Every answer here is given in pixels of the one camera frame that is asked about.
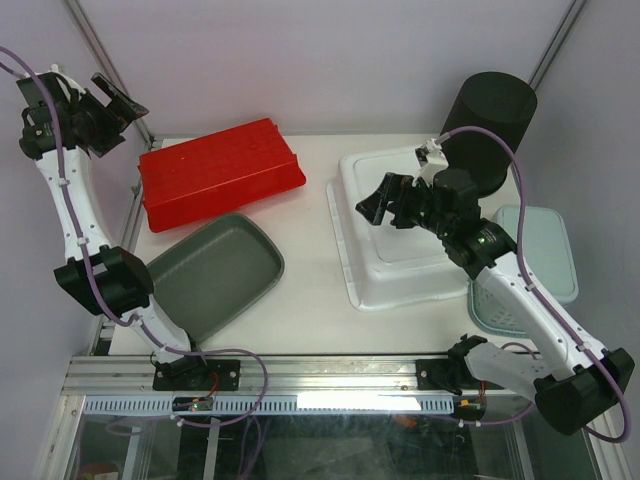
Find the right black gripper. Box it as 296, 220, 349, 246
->
355, 172, 453, 239

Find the large white plastic tub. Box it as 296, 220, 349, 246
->
326, 146, 468, 312

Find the red plastic tray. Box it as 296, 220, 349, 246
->
139, 118, 306, 233

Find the black ribbed waste bin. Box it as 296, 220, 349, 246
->
441, 71, 537, 197

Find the teal perforated plastic basket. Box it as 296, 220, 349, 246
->
468, 207, 579, 338

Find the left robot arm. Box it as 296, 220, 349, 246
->
17, 71, 210, 389

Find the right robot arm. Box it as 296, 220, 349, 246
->
355, 169, 635, 443

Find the dark grey shallow tray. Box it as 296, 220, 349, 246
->
148, 213, 285, 344

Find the left aluminium frame post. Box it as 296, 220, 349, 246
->
62, 0, 154, 144

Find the aluminium frame post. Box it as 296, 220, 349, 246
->
528, 0, 590, 91
62, 0, 154, 144

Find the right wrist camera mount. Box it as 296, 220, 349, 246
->
415, 139, 449, 185

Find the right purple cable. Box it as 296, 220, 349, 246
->
437, 125, 632, 444

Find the purple cable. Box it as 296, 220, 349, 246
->
437, 125, 632, 444
0, 47, 271, 426

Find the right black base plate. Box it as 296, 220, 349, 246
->
415, 359, 459, 394

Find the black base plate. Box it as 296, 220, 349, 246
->
152, 357, 241, 392
415, 359, 459, 394

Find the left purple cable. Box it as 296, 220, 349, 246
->
0, 47, 271, 426

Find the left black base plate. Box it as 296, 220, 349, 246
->
152, 357, 241, 392

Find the aluminium mounting rail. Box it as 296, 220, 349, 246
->
62, 354, 449, 396

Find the right aluminium frame post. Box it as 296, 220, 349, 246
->
528, 0, 590, 91

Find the grey slotted cable duct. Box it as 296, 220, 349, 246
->
84, 392, 454, 417

